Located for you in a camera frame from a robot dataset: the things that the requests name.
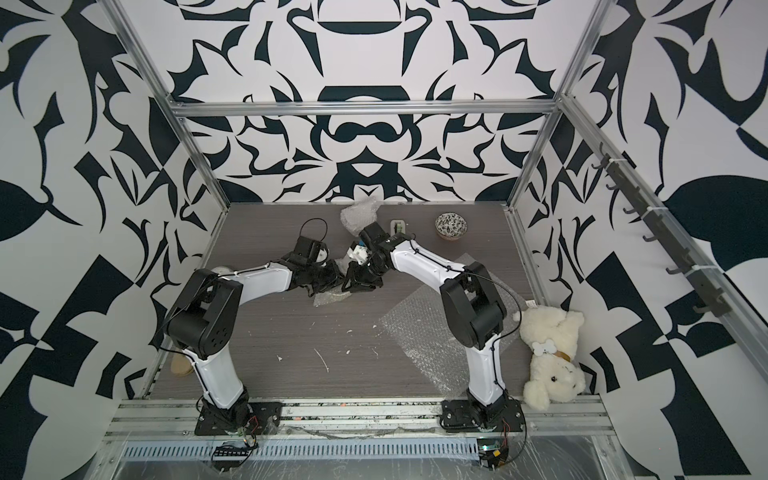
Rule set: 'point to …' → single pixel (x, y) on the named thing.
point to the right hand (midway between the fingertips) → (345, 284)
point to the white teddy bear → (554, 335)
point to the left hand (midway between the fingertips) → (345, 272)
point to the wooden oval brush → (181, 365)
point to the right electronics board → (492, 452)
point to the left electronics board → (228, 458)
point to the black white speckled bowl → (450, 226)
